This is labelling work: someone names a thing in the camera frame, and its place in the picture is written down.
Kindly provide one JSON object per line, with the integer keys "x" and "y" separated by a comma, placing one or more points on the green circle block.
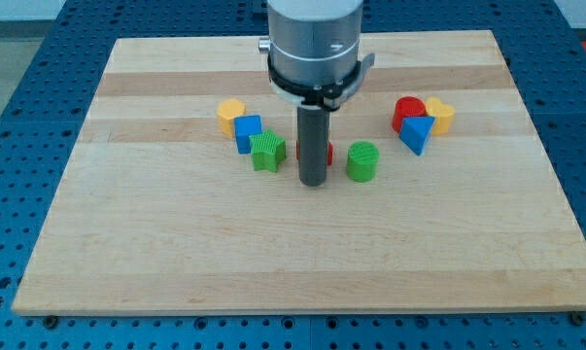
{"x": 362, "y": 160}

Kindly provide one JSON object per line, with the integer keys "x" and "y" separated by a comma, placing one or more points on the red cylinder block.
{"x": 407, "y": 106}

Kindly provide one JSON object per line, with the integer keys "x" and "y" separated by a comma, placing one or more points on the red block behind pusher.
{"x": 329, "y": 152}

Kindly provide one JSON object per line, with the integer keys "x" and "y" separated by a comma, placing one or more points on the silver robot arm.
{"x": 312, "y": 51}

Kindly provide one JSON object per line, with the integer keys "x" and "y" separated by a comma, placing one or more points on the green star block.
{"x": 268, "y": 150}

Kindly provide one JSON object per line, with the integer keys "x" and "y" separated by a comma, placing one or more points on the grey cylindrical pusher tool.
{"x": 312, "y": 138}

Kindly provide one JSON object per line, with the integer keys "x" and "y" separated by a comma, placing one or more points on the yellow hexagon block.
{"x": 227, "y": 112}

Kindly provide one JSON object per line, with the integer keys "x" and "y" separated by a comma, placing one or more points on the wooden board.
{"x": 156, "y": 213}

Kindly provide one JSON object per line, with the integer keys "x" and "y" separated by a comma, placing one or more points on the blue triangle block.
{"x": 415, "y": 133}

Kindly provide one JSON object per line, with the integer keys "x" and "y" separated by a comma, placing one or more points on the blue cube block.
{"x": 244, "y": 128}

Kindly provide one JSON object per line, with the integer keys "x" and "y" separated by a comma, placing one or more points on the yellow heart block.
{"x": 442, "y": 112}

